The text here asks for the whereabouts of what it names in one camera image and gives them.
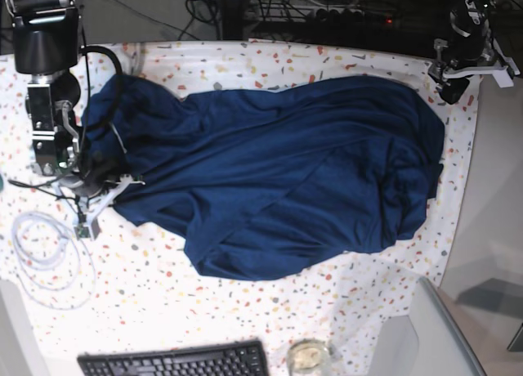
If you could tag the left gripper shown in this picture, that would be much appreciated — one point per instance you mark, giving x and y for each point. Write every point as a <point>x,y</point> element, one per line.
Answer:
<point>452,75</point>

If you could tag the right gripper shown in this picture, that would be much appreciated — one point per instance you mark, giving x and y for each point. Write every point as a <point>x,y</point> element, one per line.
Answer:
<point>87,197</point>

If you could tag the dark blue t-shirt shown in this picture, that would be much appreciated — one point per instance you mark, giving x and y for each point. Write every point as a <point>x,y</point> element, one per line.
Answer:
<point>262,184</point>

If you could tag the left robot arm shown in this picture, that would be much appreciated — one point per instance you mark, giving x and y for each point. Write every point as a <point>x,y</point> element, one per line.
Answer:
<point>470,49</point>

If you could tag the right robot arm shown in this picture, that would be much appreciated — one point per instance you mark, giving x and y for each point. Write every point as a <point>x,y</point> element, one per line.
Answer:
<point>48,40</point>

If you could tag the terrazzo patterned table cloth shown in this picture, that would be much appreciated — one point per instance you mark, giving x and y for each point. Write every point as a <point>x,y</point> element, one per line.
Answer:
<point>134,289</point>

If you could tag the black computer keyboard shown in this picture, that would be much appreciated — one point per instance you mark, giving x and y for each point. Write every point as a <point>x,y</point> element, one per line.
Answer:
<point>239,358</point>

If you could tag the grey monitor edge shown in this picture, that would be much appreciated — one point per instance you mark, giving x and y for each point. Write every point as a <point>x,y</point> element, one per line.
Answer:
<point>443,349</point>

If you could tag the clear glass jar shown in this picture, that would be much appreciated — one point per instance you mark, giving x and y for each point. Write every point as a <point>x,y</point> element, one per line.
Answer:
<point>309,357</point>

